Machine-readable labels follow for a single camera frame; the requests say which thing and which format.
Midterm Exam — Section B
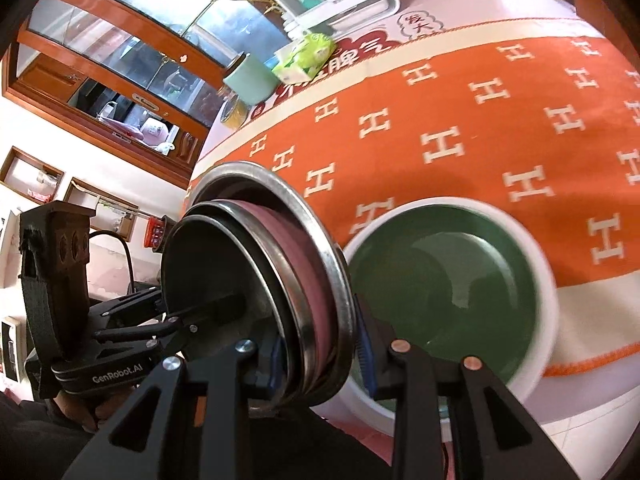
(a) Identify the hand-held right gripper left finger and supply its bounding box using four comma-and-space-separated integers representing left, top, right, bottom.
60, 332, 291, 480

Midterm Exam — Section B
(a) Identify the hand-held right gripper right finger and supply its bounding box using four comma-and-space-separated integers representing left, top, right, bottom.
356, 310, 598, 480

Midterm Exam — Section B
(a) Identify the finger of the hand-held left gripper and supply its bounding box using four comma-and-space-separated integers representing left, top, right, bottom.
94, 294, 248, 357
89, 286, 167, 318

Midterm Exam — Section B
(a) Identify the small steel bowl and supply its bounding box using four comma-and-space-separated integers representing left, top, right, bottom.
161, 215, 296, 411

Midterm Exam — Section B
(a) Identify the green plate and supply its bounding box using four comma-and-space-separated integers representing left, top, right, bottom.
348, 203, 538, 401

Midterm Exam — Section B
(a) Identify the large steel bowl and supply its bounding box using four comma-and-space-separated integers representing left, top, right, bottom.
187, 161, 357, 406

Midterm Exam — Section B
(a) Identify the white patterned deep plate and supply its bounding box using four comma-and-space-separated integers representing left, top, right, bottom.
320, 196, 560, 436

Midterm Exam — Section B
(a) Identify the person's left hand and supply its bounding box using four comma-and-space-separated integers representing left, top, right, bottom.
52, 389, 137, 433

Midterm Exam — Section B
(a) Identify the pink appliance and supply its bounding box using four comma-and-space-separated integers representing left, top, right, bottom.
139, 116, 172, 145

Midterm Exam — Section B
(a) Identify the jar with yellow contents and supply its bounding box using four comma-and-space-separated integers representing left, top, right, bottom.
219, 91, 249, 130

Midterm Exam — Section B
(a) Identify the wooden glass display cabinet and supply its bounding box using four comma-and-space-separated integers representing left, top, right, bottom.
2, 0, 241, 186

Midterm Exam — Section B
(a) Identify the mint green canister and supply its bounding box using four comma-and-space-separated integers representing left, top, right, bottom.
222, 54, 278, 107

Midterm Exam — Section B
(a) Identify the orange patterned blanket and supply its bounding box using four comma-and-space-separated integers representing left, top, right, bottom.
187, 17, 640, 378

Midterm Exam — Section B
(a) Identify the green tissue pack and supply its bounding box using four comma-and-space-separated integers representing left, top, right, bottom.
271, 31, 337, 85

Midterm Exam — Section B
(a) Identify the white red printed tablecloth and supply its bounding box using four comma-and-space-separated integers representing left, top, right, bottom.
200, 0, 640, 480

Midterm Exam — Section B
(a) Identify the black cable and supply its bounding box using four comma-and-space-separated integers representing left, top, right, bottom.
87, 230, 140, 297

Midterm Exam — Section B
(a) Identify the wooden wall frame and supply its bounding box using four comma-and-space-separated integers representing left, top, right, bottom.
0, 146, 66, 192
62, 176, 139, 242

